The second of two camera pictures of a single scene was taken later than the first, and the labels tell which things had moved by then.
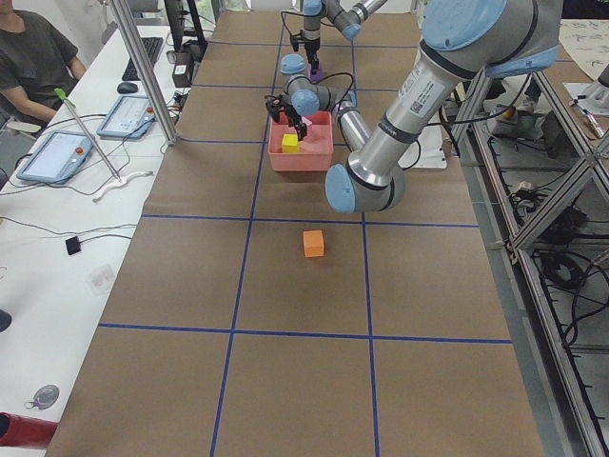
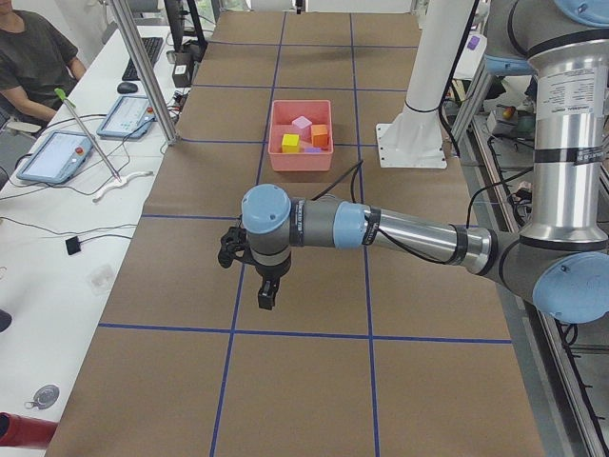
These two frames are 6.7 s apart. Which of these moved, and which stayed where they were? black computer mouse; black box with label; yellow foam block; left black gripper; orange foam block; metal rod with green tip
Moved: left black gripper; orange foam block
Stayed: metal rod with green tip; black box with label; black computer mouse; yellow foam block
